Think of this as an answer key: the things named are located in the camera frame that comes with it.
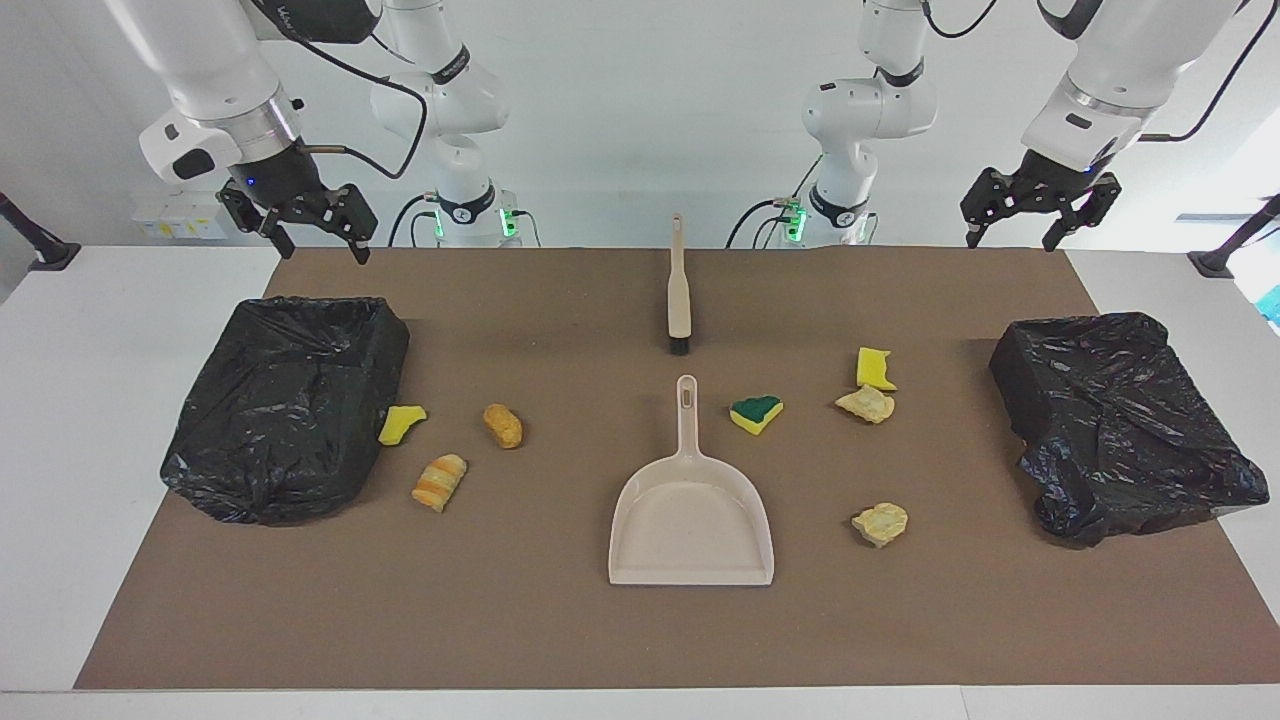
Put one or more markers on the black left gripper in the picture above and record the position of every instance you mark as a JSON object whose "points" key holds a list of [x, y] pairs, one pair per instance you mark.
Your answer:
{"points": [[1045, 180]]}

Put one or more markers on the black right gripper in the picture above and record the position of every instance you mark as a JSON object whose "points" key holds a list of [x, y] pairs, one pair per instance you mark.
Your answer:
{"points": [[280, 180]]}

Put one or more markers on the beige toy bread piece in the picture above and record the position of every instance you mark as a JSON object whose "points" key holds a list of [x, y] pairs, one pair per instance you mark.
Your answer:
{"points": [[880, 524], [866, 404]]}

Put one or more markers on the green and yellow sponge piece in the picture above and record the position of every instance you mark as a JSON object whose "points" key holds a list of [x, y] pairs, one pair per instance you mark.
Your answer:
{"points": [[756, 414]]}

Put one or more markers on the beige hand brush black bristles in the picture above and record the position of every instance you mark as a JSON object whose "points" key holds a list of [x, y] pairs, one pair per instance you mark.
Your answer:
{"points": [[679, 300]]}

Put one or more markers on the beige plastic dustpan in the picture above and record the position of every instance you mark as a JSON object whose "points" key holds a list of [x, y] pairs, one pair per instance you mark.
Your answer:
{"points": [[690, 520]]}

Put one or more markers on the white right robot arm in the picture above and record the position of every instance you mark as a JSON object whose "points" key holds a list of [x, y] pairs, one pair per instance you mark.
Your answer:
{"points": [[215, 60]]}

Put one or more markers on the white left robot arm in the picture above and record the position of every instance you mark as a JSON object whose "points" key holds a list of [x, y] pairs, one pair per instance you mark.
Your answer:
{"points": [[1120, 70]]}

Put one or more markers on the black bag lined bin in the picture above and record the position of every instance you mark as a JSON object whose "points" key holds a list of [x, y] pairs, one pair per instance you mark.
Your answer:
{"points": [[1110, 420], [290, 400]]}

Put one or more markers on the yellow sponge scrap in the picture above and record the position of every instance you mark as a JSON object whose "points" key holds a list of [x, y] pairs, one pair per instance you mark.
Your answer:
{"points": [[400, 424]]}

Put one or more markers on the teal plastic object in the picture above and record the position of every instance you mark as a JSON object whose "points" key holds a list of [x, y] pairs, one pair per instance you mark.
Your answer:
{"points": [[1272, 305]]}

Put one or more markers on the brown toy nugget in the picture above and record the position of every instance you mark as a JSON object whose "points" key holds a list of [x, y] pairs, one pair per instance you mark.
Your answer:
{"points": [[503, 426]]}

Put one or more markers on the orange striped toy croissant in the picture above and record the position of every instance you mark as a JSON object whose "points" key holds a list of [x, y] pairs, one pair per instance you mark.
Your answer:
{"points": [[440, 483]]}

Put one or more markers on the brown table mat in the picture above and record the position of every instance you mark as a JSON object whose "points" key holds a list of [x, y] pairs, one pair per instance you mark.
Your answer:
{"points": [[560, 620]]}

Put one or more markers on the white wall socket box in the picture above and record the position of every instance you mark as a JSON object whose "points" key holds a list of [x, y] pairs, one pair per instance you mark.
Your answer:
{"points": [[180, 215]]}

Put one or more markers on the black camera stand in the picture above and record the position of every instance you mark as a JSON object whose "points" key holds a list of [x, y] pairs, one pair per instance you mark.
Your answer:
{"points": [[1215, 262], [45, 252]]}

